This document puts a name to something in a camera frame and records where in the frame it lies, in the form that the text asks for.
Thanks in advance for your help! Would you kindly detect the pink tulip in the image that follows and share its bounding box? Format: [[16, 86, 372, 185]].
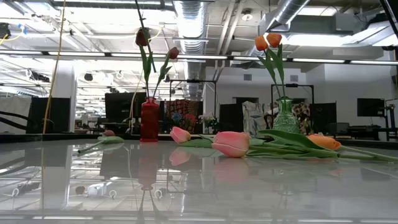
[[211, 129, 386, 162], [169, 126, 218, 149]]

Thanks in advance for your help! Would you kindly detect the large maroon tulip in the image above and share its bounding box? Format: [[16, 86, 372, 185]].
[[135, 27, 155, 100]]

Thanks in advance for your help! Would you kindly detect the red ribbed vase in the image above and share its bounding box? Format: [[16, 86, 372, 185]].
[[139, 96, 160, 143]]

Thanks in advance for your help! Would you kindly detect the green glass vase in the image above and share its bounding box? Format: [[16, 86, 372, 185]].
[[272, 96, 300, 134]]

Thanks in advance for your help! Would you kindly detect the small potted flower plant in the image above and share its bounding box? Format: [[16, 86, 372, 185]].
[[198, 112, 220, 131]]

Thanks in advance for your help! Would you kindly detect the colourful patterned tapestry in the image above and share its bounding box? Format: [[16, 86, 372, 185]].
[[164, 99, 200, 133]]

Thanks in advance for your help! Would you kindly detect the black panel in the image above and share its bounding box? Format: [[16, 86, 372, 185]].
[[309, 102, 337, 134], [220, 103, 245, 133], [27, 98, 71, 134]]

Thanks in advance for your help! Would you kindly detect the white patterned cloth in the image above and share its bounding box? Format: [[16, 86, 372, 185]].
[[242, 101, 271, 130]]

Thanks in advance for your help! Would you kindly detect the dark floral cloth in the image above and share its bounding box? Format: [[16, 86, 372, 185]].
[[294, 102, 312, 134]]

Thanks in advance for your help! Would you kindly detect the dark desk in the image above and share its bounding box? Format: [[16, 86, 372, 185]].
[[346, 125, 398, 141]]

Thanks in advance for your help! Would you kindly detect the white hanging sheet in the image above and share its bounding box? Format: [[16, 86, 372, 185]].
[[0, 96, 32, 133]]

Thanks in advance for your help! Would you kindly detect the black ceiling box device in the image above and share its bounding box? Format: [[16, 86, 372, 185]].
[[0, 22, 12, 40]]

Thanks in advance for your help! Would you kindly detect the ceiling light rail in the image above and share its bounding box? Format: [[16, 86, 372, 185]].
[[0, 49, 398, 66]]

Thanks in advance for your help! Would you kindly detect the wide silver ventilation duct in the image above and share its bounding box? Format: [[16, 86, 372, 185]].
[[172, 0, 210, 100]]

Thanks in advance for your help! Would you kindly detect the black stand frame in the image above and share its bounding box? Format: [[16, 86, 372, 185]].
[[271, 83, 315, 105]]

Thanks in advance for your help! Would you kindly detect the slanted silver ventilation duct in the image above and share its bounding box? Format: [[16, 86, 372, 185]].
[[266, 0, 312, 26]]

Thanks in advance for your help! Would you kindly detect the long yellow cable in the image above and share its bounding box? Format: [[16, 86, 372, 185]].
[[42, 0, 68, 135]]

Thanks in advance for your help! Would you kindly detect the black aluminium table frame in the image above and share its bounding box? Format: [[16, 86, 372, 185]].
[[0, 133, 398, 146]]

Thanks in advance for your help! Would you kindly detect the black wall monitor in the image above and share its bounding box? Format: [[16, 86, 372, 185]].
[[356, 98, 386, 118]]

